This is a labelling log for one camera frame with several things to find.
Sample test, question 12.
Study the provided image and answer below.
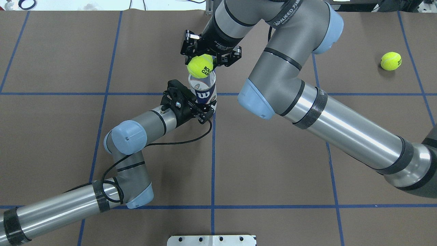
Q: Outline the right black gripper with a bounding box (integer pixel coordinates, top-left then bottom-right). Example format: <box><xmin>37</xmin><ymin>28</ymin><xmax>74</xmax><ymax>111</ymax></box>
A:
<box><xmin>180</xmin><ymin>30</ymin><xmax>242</xmax><ymax>67</ymax></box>

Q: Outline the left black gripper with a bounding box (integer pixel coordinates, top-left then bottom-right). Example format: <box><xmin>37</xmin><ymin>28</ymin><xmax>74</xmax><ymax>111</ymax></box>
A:
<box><xmin>160</xmin><ymin>79</ymin><xmax>215</xmax><ymax>124</ymax></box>

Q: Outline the yellow Wilson tennis ball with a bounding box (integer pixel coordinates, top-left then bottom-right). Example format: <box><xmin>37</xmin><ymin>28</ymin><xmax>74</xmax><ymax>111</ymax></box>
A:
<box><xmin>187</xmin><ymin>54</ymin><xmax>214</xmax><ymax>79</ymax></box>

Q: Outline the clear tennis ball can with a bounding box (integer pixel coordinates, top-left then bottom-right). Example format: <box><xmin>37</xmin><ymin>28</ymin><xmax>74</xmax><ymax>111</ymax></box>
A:
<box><xmin>188</xmin><ymin>71</ymin><xmax>217</xmax><ymax>110</ymax></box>

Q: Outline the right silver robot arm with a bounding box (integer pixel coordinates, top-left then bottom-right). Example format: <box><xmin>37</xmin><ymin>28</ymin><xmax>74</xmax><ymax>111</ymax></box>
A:
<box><xmin>181</xmin><ymin>0</ymin><xmax>437</xmax><ymax>199</ymax></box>

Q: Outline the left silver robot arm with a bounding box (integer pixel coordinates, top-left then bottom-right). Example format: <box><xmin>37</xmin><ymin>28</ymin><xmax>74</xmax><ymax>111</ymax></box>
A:
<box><xmin>1</xmin><ymin>82</ymin><xmax>212</xmax><ymax>246</ymax></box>

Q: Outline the blue tape roll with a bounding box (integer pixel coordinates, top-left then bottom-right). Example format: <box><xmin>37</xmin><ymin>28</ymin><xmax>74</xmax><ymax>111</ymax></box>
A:
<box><xmin>18</xmin><ymin>0</ymin><xmax>38</xmax><ymax>11</ymax></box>

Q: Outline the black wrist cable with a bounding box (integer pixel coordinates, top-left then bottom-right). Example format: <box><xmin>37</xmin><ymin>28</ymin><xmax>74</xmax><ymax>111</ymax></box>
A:
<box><xmin>63</xmin><ymin>118</ymin><xmax>213</xmax><ymax>204</ymax></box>

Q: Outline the white camera stand base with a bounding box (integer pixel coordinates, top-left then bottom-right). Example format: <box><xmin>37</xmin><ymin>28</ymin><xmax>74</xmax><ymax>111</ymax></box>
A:
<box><xmin>167</xmin><ymin>235</ymin><xmax>257</xmax><ymax>246</ymax></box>

